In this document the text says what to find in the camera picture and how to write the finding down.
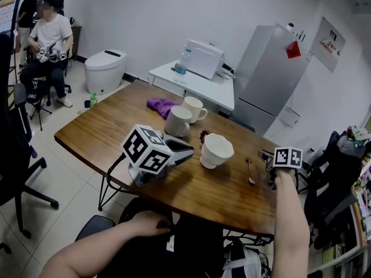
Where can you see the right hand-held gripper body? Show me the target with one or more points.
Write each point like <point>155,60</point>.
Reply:
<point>287,157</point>

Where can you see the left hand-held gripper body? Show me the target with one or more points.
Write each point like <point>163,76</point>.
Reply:
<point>146,152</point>

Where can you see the metal spoon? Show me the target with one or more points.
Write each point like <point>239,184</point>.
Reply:
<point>250,172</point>

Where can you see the white fluted cup container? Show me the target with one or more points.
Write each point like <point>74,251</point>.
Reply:
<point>216,150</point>

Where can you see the person's right forearm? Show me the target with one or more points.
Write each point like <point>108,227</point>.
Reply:
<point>290,227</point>

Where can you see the person's left forearm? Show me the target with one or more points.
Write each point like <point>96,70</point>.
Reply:
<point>92,252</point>

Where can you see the person's left hand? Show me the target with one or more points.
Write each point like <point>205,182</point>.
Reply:
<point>152,223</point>

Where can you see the white mug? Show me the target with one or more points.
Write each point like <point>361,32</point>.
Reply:
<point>177,122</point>
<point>193,107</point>

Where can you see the purple cloth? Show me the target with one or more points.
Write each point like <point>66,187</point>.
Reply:
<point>162,105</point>

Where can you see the black office chair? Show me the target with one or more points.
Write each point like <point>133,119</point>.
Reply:
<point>330,184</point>
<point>17,161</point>

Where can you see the black metal table leg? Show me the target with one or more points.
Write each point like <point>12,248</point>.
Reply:
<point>102,194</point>

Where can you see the green bottle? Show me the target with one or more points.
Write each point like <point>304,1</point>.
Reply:
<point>93,100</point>

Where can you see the colourful bag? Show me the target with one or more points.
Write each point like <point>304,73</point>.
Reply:
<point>359,136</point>

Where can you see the silver refrigerator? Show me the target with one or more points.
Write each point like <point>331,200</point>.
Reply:
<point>269,77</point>

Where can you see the white desk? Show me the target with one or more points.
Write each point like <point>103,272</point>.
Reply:
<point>200,87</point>

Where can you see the clear water bottle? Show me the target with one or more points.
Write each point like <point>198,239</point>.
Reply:
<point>180,69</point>

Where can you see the black stool seat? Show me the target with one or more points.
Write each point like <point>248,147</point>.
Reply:
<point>94,227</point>

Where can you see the white toilet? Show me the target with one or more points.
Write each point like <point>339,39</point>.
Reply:
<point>103,71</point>

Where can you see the person's black trousers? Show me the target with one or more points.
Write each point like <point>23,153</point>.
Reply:
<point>185,248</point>

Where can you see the red paper decoration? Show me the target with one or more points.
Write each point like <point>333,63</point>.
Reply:
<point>293,50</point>

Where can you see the white box appliance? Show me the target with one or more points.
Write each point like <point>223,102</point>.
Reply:
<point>203,58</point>

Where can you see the white grey backpack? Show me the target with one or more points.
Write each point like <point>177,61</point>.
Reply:
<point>240,259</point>

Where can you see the black tripod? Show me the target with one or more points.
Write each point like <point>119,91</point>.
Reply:
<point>37,106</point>

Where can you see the white wall box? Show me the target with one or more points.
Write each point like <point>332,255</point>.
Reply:
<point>290,117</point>

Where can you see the wall poster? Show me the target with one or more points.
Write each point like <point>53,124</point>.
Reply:
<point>327,45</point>

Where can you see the white security camera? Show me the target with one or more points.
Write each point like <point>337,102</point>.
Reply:
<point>290,26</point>

